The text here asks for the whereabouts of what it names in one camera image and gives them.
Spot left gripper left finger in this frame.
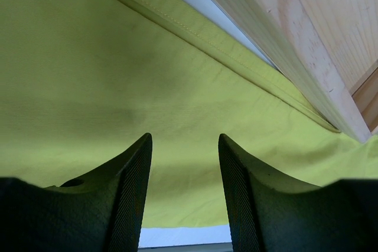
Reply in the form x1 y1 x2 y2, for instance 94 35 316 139
1 133 152 251

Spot yellow-green trousers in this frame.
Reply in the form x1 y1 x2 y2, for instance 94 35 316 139
1 0 377 228

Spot wooden clothes rack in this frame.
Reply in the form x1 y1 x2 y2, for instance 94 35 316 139
212 0 377 142

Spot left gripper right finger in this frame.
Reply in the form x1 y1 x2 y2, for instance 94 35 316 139
218 134 377 251

